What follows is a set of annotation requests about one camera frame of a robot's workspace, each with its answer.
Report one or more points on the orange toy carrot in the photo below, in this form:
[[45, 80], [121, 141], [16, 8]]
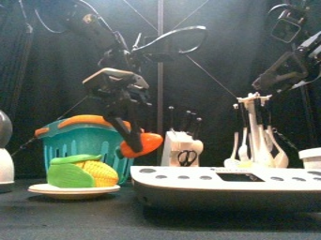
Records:
[[146, 145]]

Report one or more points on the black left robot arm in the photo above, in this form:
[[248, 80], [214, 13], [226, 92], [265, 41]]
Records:
[[90, 25]]

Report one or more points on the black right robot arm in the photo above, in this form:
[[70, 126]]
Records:
[[311, 15]]

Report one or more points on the white toy knife block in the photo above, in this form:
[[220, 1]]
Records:
[[177, 145]]

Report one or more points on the black toy scissors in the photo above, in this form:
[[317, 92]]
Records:
[[188, 157]]

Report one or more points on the white utensil stand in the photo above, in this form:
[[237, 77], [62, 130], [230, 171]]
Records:
[[252, 125]]

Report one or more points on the yellow green toy corn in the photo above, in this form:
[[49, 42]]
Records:
[[71, 175]]

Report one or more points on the cream round plate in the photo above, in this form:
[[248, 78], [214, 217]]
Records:
[[71, 190]]

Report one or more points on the white toy pot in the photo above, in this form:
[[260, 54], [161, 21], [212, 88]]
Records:
[[311, 157]]

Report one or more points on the white kitchen scale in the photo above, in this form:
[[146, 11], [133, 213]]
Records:
[[225, 187]]

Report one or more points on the grey and white toy appliance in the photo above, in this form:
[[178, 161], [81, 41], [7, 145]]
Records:
[[4, 162]]

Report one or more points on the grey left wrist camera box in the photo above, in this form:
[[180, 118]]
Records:
[[115, 79]]

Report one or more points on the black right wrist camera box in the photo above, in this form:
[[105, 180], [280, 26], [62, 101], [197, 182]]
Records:
[[287, 29]]

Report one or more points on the grey vertical frame pole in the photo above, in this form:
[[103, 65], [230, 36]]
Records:
[[160, 81]]

